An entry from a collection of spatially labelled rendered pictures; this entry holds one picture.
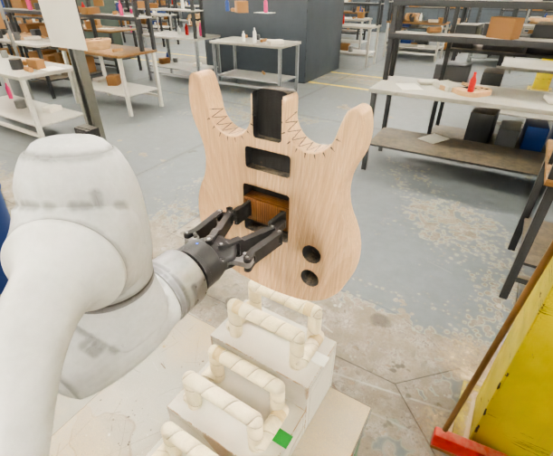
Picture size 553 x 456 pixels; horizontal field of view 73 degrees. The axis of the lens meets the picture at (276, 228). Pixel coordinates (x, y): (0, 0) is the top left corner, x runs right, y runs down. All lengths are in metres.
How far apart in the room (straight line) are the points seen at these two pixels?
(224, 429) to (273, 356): 0.18
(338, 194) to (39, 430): 0.47
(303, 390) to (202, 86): 0.64
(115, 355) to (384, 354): 2.04
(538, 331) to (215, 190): 1.26
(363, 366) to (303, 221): 1.72
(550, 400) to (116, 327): 1.67
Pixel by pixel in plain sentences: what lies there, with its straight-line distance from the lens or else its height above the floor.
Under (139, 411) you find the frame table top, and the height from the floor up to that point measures 0.93.
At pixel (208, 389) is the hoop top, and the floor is 1.13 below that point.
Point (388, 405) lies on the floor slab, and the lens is 2.21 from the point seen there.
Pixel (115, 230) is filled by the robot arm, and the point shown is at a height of 1.64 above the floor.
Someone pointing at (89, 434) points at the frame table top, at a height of 0.93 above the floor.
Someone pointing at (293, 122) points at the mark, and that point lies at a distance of 0.63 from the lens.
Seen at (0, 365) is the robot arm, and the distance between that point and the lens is 0.31.
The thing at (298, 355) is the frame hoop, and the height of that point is 1.15.
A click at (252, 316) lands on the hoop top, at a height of 1.21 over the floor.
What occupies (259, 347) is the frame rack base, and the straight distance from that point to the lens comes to 0.92.
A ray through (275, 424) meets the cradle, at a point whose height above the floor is 1.05.
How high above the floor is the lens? 1.82
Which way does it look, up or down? 33 degrees down
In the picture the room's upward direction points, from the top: straight up
